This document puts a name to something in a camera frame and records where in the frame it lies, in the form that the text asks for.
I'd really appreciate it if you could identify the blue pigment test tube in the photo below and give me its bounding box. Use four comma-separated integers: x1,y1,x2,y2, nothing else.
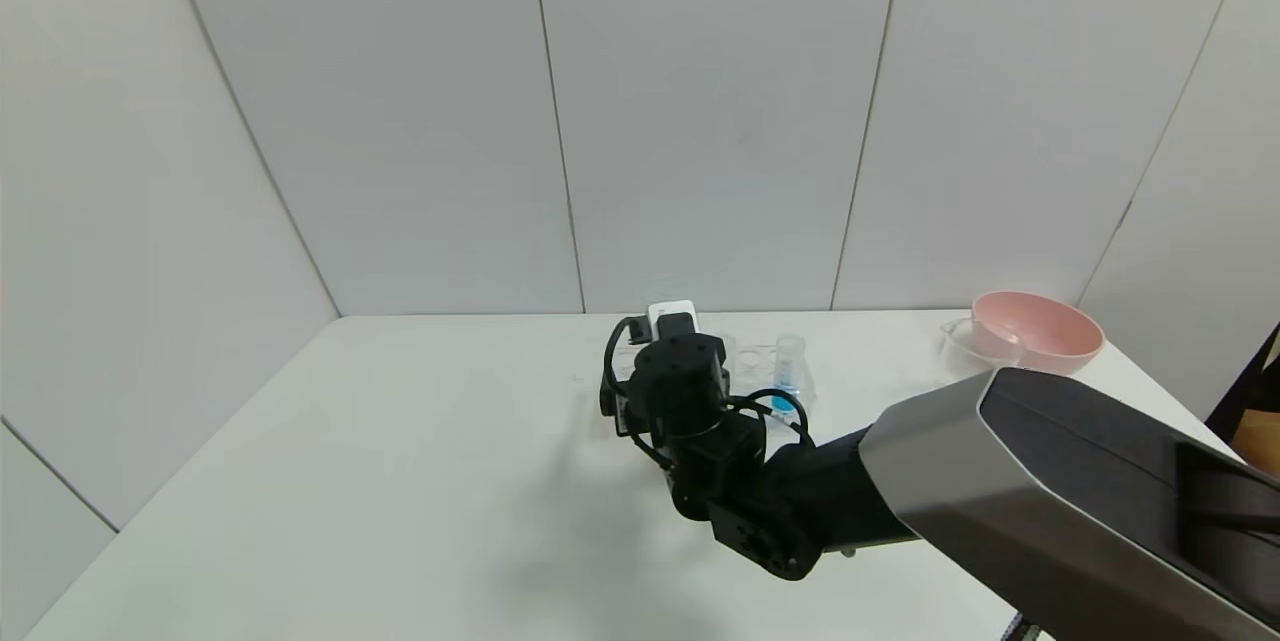
772,334,807,418

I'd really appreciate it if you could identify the clear plastic beaker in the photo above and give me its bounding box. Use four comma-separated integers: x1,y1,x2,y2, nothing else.
938,318,1006,384

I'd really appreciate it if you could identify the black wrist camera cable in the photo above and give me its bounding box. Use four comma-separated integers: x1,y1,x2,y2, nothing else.
602,316,673,470

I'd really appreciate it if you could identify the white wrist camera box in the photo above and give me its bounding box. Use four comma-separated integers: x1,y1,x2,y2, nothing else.
648,300,698,342

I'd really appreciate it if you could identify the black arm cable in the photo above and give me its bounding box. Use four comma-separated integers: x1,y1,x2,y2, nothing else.
735,387,814,448

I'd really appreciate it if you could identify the pink plastic bowl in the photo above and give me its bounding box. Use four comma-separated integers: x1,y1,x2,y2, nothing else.
972,291,1105,375

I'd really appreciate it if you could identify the clear plastic test tube rack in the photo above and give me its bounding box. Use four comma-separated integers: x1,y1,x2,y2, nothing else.
598,335,816,422

